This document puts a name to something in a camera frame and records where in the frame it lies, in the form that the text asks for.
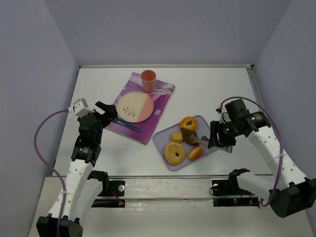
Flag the metal tongs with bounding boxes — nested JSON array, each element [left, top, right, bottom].
[[189, 132, 236, 153]]

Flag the brown chocolate croissant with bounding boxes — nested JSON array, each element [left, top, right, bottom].
[[180, 128, 197, 144]]

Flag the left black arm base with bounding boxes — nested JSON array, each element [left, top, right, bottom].
[[91, 180, 125, 208]]

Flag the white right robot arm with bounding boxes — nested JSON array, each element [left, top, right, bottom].
[[208, 96, 316, 218]]

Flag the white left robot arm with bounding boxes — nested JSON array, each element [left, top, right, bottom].
[[36, 99, 118, 237]]

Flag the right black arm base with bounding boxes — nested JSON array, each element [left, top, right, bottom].
[[209, 179, 259, 207]]

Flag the blue plastic fork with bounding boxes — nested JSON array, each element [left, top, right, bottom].
[[114, 118, 134, 126]]

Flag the blue plastic knife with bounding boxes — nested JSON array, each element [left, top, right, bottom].
[[112, 120, 141, 132]]

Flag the cream and pink plate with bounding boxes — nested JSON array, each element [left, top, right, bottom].
[[117, 91, 154, 123]]

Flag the purple snowflake placemat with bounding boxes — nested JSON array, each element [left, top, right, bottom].
[[107, 73, 175, 145]]

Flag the orange glazed donut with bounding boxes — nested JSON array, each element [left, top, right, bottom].
[[179, 117, 198, 130]]

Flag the orange glazed bun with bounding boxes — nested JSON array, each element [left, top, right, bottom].
[[188, 146, 203, 161]]

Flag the small round yellow bun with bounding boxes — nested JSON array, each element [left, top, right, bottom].
[[170, 132, 184, 143]]

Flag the large pale bagel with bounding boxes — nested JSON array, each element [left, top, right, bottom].
[[164, 142, 186, 165]]

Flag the pink plastic cup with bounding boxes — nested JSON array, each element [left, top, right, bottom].
[[141, 70, 156, 94]]

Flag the lilac serving tray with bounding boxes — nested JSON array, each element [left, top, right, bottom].
[[153, 115, 210, 171]]

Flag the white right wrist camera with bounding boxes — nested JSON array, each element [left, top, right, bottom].
[[219, 112, 231, 123]]

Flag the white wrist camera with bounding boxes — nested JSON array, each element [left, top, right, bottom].
[[67, 98, 93, 118], [219, 112, 231, 123]]

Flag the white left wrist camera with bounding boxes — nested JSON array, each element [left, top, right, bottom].
[[67, 98, 93, 118]]

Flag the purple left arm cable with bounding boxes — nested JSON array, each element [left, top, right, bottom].
[[33, 109, 70, 237]]

